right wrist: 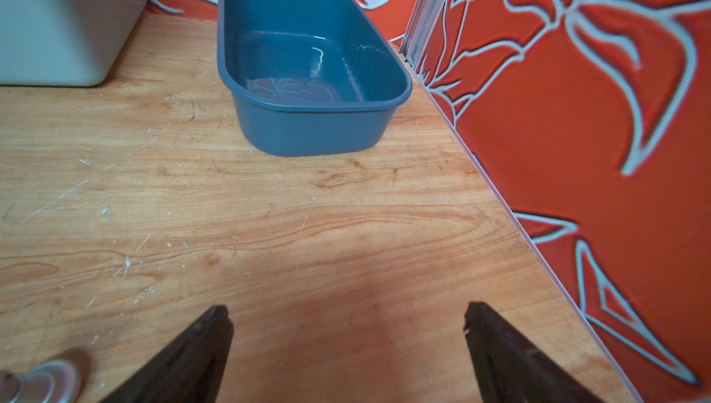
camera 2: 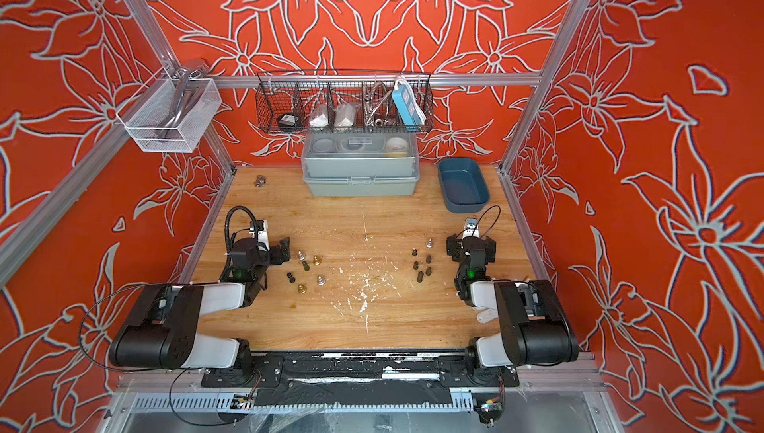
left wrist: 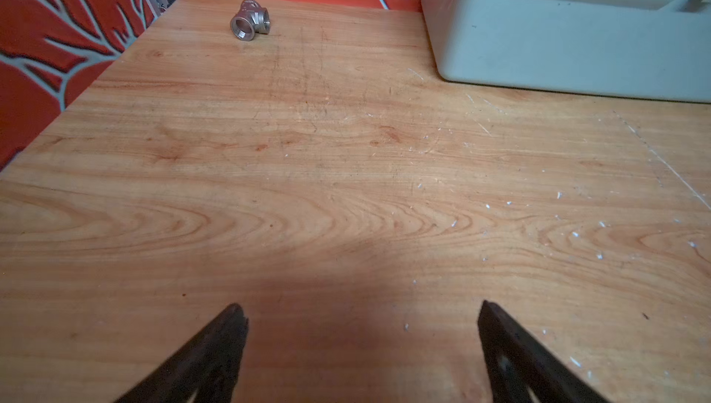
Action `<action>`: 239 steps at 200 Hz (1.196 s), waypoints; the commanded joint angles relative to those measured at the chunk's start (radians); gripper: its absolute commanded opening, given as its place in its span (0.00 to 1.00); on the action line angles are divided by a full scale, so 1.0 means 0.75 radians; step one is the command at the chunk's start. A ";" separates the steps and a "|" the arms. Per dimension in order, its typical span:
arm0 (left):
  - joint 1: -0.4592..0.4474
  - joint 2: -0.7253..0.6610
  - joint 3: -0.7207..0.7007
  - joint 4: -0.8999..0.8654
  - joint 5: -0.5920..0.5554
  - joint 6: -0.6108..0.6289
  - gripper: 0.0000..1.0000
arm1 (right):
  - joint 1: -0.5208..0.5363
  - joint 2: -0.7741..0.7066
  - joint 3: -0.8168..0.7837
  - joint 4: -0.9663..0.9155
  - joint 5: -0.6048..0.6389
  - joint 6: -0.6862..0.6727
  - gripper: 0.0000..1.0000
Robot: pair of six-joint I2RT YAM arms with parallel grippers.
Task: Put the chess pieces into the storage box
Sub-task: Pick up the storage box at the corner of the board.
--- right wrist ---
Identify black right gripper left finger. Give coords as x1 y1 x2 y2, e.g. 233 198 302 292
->
103 305 233 402

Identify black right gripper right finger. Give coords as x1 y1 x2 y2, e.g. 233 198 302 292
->
464 302 601 402

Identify teal plastic storage box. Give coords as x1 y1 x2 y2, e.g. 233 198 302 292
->
218 0 412 157

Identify silver chess piece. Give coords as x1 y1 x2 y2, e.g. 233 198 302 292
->
1 360 81 403

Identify grey plastic lidded container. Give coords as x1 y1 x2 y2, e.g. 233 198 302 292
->
1 0 147 86

